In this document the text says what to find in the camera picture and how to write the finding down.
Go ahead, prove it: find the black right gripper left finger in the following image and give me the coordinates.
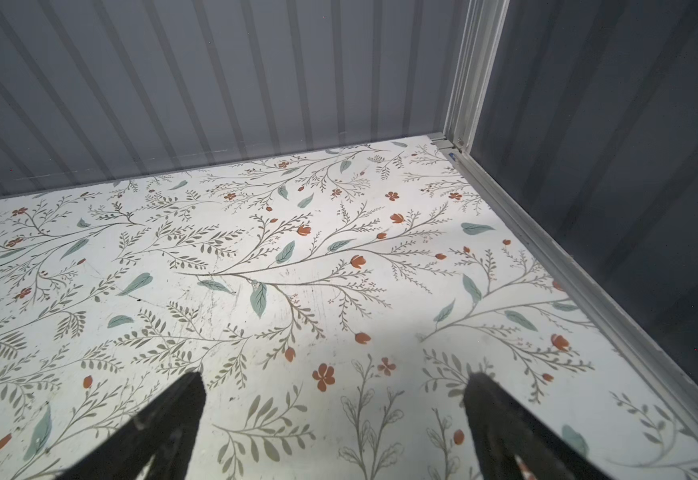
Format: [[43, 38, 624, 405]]
[[60, 372, 206, 479]]

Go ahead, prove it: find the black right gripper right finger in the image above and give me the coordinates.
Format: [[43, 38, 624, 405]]
[[463, 373, 608, 480]]

